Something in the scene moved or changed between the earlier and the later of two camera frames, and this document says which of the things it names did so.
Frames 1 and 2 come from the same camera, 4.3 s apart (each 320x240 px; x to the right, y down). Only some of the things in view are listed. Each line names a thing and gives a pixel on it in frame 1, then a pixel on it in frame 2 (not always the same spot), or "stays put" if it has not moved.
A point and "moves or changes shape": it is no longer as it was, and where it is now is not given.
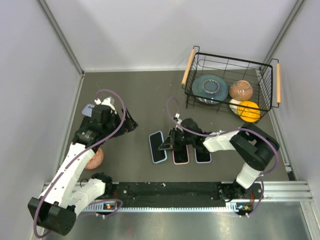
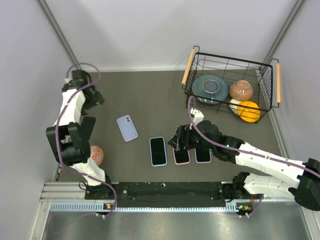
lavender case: x=88 y=109 moves or changes shape
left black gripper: x=131 y=123 → x=96 y=98
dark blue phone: x=180 y=154 stays put
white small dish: x=234 y=108 stays put
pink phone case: x=178 y=163 stays put
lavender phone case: x=203 y=162 stays put
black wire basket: x=231 y=87 stays put
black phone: x=202 y=154 stays put
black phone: x=156 y=140 moves or changes shape
